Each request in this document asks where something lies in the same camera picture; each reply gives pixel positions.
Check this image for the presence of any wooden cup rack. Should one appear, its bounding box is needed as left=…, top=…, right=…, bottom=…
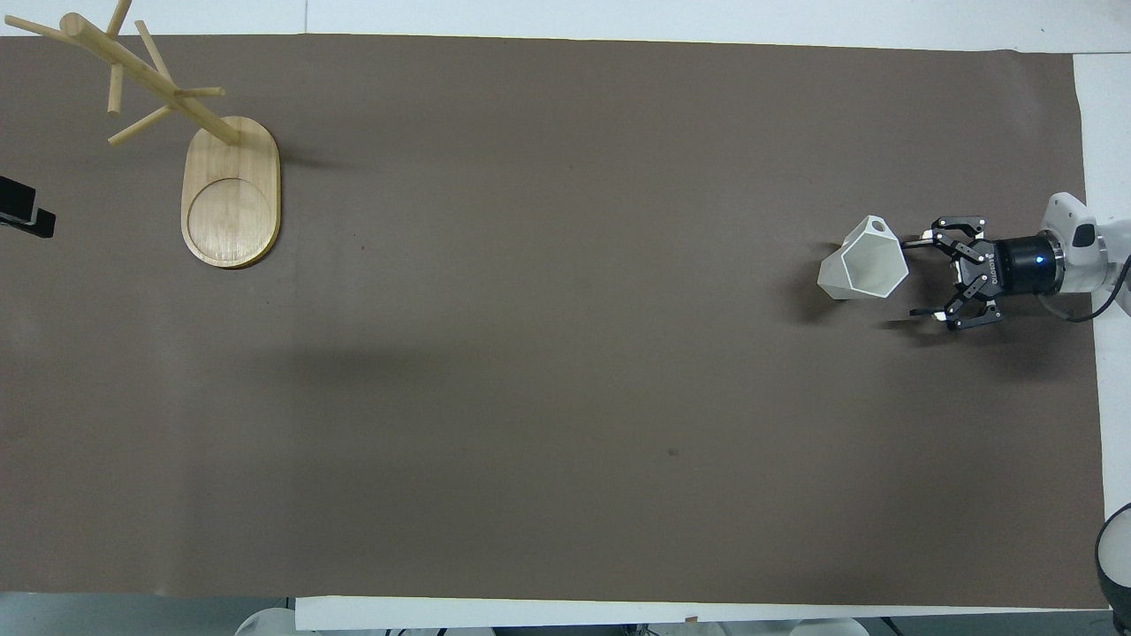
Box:
left=4, top=0, right=283, bottom=271

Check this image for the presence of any white geometric cup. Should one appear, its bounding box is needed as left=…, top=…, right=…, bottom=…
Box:
left=816, top=215, right=912, bottom=303

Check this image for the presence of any black stand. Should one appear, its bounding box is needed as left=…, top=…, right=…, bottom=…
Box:
left=1095, top=503, right=1131, bottom=613

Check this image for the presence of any black cable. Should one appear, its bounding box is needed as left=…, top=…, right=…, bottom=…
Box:
left=1036, top=254, right=1131, bottom=324

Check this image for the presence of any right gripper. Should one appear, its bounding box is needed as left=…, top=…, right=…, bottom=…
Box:
left=902, top=214, right=1065, bottom=333

